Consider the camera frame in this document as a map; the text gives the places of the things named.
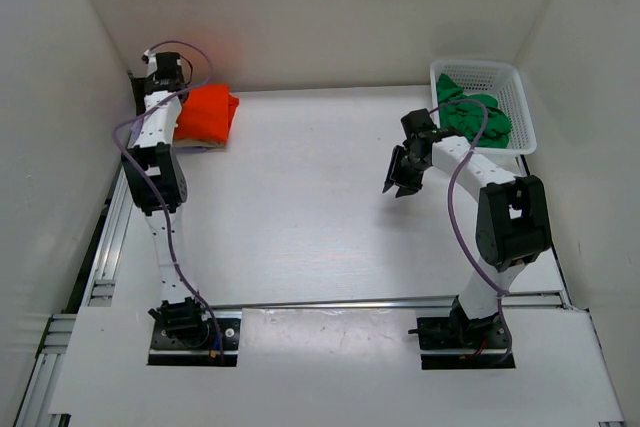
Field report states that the orange t shirt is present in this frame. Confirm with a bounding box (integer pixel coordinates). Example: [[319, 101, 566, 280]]
[[173, 84, 240, 145]]

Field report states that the beige t shirt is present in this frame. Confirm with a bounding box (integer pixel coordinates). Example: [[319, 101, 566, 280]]
[[173, 139, 227, 151]]

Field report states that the green t shirt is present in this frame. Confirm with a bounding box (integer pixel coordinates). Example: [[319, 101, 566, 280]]
[[436, 74, 512, 149]]

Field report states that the purple t shirt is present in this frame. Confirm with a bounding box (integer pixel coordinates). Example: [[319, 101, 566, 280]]
[[173, 146, 212, 154]]

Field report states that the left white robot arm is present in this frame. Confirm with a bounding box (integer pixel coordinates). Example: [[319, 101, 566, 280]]
[[122, 51, 211, 349]]

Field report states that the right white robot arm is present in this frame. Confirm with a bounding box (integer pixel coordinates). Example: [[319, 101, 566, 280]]
[[383, 110, 552, 337]]

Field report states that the white plastic basket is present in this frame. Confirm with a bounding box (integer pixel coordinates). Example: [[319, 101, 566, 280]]
[[430, 59, 537, 157]]

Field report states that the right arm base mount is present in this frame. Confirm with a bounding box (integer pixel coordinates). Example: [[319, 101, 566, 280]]
[[408, 316, 516, 371]]

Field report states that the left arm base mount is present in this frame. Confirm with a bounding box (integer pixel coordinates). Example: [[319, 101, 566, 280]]
[[147, 298, 242, 367]]

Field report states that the aluminium frame rail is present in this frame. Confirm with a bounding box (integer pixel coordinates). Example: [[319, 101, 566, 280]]
[[14, 146, 626, 427]]

